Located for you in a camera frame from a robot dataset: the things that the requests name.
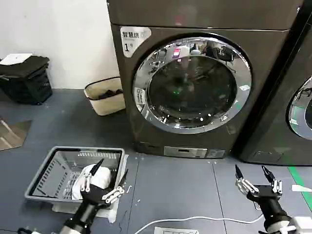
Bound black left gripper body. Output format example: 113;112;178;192
64;184;112;227

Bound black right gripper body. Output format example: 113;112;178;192
246;185;291;226

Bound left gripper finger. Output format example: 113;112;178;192
101;169;129;205
79;158;104;194

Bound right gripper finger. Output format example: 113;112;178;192
234;164;259;195
261;165;284;195

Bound white cloth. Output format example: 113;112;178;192
70;164;112;200

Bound white floor sheet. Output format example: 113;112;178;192
52;154;129;223

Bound green floor tape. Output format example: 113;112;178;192
287;166;312;195

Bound white tape strip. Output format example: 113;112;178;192
291;184;312;192

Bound grey plastic laundry basket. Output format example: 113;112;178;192
24;146;125;203

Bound grey dryer without label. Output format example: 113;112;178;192
233;0;312;167

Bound white printed paper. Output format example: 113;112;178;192
154;226;199;234

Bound beige fabric hamper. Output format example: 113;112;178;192
83;76;126;117

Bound round chrome glass dryer door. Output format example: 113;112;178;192
133;36;252;135
287;76;312;141

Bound brown cardboard piece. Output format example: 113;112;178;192
0;118;33;152

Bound dark clothes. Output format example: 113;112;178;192
98;88;124;101

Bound black crate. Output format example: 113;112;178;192
0;70;53;106

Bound grey dryer with label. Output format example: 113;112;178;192
106;0;301;159

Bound black folded cloth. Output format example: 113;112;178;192
0;56;50;78

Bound white paper sheet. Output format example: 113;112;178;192
0;53;33;66

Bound white cable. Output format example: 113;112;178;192
138;213;264;234

